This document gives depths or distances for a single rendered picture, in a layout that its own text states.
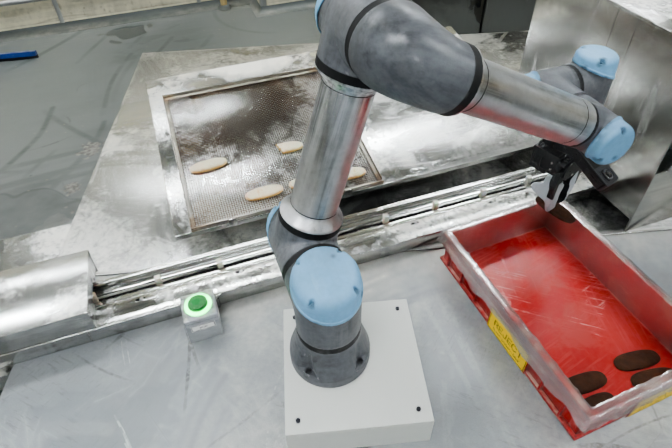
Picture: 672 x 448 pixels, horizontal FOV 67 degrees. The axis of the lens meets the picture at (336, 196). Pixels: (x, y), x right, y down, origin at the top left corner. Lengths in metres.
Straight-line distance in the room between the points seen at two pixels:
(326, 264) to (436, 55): 0.39
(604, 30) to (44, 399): 1.44
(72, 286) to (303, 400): 0.55
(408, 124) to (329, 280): 0.79
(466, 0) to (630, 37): 1.91
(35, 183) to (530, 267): 2.59
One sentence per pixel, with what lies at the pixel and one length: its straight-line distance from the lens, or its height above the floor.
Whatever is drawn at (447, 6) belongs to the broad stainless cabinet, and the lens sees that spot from 3.12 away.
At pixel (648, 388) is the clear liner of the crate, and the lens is 1.08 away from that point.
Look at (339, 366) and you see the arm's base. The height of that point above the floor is 0.95.
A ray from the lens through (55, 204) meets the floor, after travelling 2.99.
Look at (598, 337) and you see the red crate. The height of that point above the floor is 0.82.
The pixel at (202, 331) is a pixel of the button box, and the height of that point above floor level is 0.85.
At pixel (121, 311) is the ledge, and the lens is 1.21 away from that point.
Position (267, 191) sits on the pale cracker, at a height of 0.91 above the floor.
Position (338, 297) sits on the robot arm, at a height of 1.12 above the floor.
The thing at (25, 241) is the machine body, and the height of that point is 0.82.
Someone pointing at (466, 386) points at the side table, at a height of 0.82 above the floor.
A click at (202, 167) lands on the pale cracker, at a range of 1.38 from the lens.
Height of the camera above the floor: 1.77
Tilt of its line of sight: 42 degrees down
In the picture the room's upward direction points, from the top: 2 degrees counter-clockwise
